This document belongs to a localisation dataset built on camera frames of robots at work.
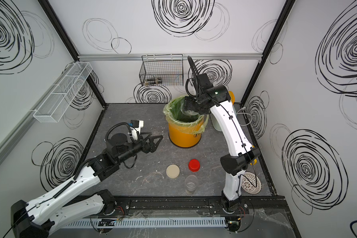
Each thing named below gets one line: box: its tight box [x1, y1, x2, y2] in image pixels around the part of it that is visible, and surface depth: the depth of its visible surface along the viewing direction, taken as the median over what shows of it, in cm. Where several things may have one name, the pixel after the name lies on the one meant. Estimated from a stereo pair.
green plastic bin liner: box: [162, 96, 210, 134], surface depth 81 cm
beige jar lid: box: [166, 164, 180, 179], surface depth 86 cm
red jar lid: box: [188, 158, 201, 173], surface depth 88 cm
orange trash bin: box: [168, 119, 205, 148], surface depth 82 cm
